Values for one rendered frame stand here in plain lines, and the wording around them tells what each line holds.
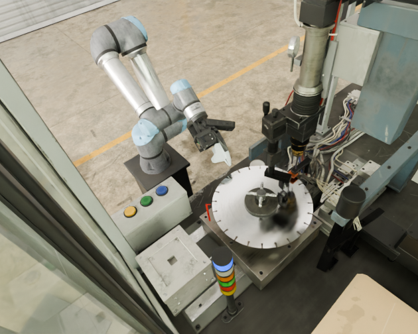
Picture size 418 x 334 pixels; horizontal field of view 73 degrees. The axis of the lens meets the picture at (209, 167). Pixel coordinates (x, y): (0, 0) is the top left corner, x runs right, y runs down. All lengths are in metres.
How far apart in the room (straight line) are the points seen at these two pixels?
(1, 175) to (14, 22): 6.24
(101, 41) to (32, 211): 1.04
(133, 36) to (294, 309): 1.16
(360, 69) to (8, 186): 0.68
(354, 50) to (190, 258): 0.72
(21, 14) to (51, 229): 6.24
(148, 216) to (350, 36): 0.81
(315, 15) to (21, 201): 0.62
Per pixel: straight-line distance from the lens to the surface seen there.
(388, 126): 0.80
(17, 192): 0.24
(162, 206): 1.07
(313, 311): 1.05
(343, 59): 0.76
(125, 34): 1.28
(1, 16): 6.42
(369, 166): 1.22
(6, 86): 0.60
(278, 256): 0.98
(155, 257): 0.97
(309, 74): 0.76
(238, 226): 0.92
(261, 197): 0.92
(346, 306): 1.07
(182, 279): 0.92
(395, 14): 0.68
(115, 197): 2.41
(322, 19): 0.69
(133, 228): 1.05
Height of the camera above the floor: 1.74
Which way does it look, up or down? 47 degrees down
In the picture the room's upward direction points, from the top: 10 degrees counter-clockwise
